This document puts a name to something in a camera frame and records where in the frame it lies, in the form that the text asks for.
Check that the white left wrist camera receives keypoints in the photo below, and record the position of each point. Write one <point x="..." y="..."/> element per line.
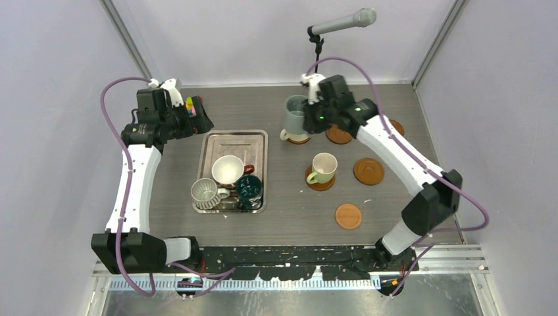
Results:
<point x="172" y="86"/>

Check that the colourful block puzzle cube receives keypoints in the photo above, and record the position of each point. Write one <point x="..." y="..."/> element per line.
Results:
<point x="190" y="107"/>

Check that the aluminium front rail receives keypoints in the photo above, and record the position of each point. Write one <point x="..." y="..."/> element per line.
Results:
<point x="440" y="260"/>

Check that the grey ribbed mug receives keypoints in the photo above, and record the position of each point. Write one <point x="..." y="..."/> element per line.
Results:
<point x="207" y="194"/>

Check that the dark green patterned mug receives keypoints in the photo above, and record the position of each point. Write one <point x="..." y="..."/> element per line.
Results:
<point x="249" y="189"/>

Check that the brown ridged wooden coaster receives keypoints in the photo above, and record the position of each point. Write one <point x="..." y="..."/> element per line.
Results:
<point x="299" y="142"/>
<point x="320" y="186"/>
<point x="338" y="136"/>
<point x="369" y="171"/>
<point x="398" y="126"/>

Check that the cream mug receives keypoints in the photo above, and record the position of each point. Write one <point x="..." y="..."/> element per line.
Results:
<point x="284" y="135"/>

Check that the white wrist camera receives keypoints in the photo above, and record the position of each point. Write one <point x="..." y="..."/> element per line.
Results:
<point x="311" y="81"/>
<point x="172" y="86"/>

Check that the silver microphone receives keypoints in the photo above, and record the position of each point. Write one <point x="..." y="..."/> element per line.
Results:
<point x="361" y="19"/>

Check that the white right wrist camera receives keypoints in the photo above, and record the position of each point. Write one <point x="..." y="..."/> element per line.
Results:
<point x="311" y="81"/>

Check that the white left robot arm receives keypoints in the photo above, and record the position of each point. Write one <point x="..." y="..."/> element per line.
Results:
<point x="126" y="243"/>

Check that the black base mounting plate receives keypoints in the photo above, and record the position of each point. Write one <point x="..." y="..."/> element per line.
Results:
<point x="296" y="262"/>

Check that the white bowl cup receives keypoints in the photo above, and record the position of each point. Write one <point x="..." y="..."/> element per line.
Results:
<point x="228" y="169"/>

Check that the light wooden coaster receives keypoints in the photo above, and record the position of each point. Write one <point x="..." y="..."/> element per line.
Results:
<point x="348" y="216"/>

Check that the grey-blue mug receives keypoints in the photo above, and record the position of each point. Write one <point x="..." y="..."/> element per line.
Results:
<point x="294" y="115"/>

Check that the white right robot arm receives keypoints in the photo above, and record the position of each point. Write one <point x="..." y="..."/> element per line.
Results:
<point x="433" y="190"/>

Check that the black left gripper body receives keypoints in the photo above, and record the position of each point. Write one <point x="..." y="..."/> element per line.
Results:
<point x="180" y="124"/>

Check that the silver metal tray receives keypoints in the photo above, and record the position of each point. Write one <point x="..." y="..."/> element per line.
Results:
<point x="251" y="146"/>

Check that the light green cup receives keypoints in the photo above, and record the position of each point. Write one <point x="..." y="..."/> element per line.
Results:
<point x="323" y="168"/>

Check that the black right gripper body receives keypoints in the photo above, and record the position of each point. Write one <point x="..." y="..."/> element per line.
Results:
<point x="320" y="116"/>

